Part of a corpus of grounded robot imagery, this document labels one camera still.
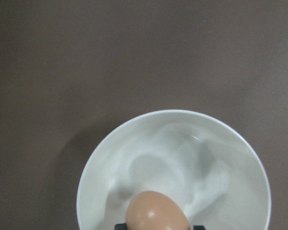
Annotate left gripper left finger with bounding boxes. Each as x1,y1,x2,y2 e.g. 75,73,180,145
114,223,127,230

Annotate brown egg from bowl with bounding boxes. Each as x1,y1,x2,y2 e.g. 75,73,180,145
125,191,191,230

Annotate white ceramic bowl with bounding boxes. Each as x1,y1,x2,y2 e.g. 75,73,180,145
76,110,271,230

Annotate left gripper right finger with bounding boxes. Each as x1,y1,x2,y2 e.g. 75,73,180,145
193,225,205,230

